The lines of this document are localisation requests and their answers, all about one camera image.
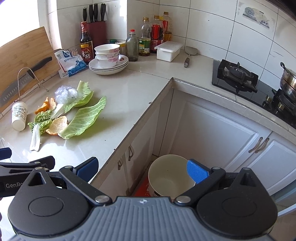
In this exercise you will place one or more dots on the bottom floral white bowl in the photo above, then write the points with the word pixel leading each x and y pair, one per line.
pixel 108 63

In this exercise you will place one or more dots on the orange peel orange side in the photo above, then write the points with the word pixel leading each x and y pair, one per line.
pixel 44 107

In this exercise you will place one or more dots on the printed white paper cup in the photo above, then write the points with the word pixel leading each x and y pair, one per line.
pixel 19 111

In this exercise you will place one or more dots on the green label oil bottle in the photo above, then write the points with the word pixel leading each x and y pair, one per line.
pixel 145 38

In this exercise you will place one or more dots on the large green cabbage leaf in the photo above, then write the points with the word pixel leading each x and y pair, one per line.
pixel 83 119

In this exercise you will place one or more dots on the pale orange peel piece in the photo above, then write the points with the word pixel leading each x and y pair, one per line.
pixel 52 103

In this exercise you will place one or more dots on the top floral white bowl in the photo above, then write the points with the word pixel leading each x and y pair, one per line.
pixel 107 48

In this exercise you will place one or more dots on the metal spatula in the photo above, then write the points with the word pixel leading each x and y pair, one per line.
pixel 190 51

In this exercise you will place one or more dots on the yellow cooking oil bottle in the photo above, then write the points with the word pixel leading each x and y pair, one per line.
pixel 167 22

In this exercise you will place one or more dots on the blue white salt bag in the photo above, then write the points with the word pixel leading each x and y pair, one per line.
pixel 69 64

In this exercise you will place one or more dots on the black-handled santoku knife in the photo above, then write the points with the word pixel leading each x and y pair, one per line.
pixel 12 89

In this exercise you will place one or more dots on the middle floral white bowl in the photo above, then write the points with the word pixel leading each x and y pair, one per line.
pixel 103 56

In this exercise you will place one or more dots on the crumpled clear plastic wrap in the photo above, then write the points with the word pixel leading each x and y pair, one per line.
pixel 65 94

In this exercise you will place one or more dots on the dark vinegar bottle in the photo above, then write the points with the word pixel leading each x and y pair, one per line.
pixel 86 44

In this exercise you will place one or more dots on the lower white plate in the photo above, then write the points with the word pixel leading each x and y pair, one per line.
pixel 109 72

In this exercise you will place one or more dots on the white plate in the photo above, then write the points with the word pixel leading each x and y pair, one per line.
pixel 122 61
pixel 109 72

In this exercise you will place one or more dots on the black gas stove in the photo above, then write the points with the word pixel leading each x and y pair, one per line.
pixel 234 78

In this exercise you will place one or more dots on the bamboo cutting board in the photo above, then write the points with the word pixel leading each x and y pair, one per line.
pixel 22 53

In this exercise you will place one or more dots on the wire cutting board rack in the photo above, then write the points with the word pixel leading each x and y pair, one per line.
pixel 26 79

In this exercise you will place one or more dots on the dark red knife block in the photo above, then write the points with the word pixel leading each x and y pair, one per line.
pixel 96 24

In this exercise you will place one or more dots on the stainless steel pot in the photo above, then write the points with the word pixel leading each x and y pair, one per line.
pixel 288 82

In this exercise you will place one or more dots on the floral white bowl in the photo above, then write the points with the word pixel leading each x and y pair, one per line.
pixel 108 63
pixel 103 56
pixel 107 48

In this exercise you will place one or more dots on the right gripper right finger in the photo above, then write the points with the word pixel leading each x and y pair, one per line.
pixel 205 179

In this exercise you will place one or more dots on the white lidded plastic box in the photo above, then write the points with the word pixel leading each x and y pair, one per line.
pixel 167 51

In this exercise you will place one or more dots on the red label sauce bottle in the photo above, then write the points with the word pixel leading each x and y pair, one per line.
pixel 157 33

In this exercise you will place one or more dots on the small yellow lid jar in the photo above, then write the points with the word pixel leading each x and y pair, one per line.
pixel 122 47

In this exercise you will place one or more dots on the white trash bin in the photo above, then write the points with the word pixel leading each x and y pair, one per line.
pixel 168 176

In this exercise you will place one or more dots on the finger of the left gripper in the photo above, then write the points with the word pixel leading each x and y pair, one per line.
pixel 44 160
pixel 5 153

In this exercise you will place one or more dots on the grey glass bottle red cap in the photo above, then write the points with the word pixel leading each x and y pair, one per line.
pixel 132 46

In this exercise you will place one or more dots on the top white plate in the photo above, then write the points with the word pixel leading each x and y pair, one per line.
pixel 122 61

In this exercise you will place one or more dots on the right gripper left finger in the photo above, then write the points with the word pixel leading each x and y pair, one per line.
pixel 77 179

